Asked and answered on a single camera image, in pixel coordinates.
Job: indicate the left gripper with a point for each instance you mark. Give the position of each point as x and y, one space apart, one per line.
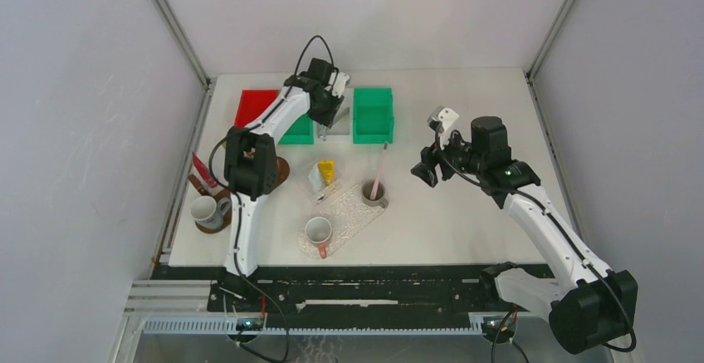
327 118

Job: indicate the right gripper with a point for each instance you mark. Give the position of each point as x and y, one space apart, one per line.
429 157

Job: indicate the pink toothbrush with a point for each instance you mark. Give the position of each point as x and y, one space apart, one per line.
378 173

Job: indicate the grey ceramic mug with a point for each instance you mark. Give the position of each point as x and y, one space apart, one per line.
382 198

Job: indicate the yellow toothpaste tube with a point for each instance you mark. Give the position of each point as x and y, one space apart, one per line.
327 170

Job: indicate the white toothpaste tube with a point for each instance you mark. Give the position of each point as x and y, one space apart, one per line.
316 183

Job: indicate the red toothpaste tube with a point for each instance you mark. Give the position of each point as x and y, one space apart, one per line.
203 172

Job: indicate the clear holder with wooden ends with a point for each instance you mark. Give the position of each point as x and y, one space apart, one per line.
200 186

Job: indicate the white blue mug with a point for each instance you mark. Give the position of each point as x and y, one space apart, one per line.
206 212

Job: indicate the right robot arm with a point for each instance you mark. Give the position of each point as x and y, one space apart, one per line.
590 304

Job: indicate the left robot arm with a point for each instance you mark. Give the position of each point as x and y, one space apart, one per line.
250 164

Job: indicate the green bin with toothpaste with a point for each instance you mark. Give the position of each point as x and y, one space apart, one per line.
373 115

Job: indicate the brown wooden oval tray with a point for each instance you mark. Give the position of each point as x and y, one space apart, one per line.
220 206

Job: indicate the white translucent bin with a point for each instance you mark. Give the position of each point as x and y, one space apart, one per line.
348 102

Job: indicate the green bin with cups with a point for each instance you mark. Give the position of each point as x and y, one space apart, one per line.
301 132

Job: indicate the red plastic bin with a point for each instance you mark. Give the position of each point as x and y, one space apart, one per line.
253 103

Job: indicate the right circuit board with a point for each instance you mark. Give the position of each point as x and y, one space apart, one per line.
498 331

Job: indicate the circuit board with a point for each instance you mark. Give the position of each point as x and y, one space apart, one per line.
498 331
249 324

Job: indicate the left circuit board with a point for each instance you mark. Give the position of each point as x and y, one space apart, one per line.
249 324

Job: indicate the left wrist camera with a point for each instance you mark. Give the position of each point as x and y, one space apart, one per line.
338 82

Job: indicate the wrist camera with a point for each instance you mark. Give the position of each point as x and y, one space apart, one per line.
338 82
443 120

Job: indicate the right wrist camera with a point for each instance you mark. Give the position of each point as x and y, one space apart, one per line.
443 120

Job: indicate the black front rail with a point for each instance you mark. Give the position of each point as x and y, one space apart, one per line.
365 298

